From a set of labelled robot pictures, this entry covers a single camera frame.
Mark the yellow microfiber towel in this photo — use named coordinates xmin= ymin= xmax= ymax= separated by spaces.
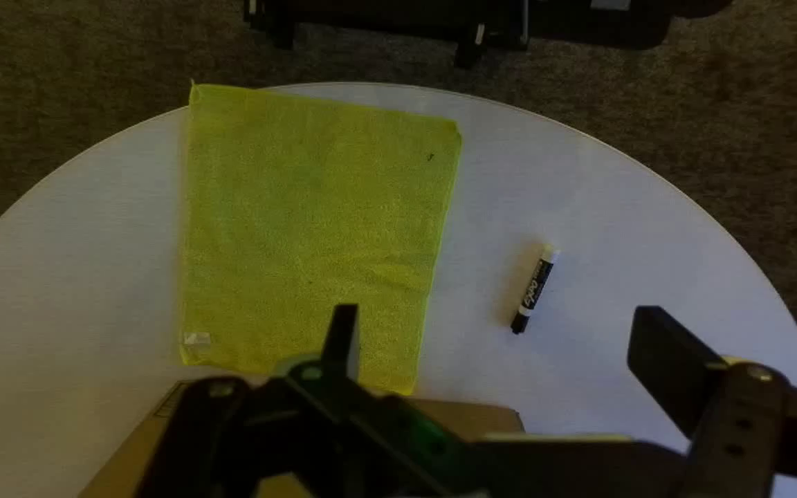
xmin=176 ymin=83 xmax=461 ymax=394

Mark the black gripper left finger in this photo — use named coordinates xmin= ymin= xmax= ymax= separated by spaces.
xmin=281 ymin=305 xmax=438 ymax=463

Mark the black marker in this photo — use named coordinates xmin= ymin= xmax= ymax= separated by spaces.
xmin=509 ymin=247 xmax=555 ymax=334

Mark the black equipment base on floor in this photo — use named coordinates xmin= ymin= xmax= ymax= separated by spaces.
xmin=242 ymin=0 xmax=734 ymax=69

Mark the brown cardboard box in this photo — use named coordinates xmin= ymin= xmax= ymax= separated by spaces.
xmin=81 ymin=377 xmax=519 ymax=498

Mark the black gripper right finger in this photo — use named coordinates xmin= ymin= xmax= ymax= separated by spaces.
xmin=626 ymin=308 xmax=786 ymax=463

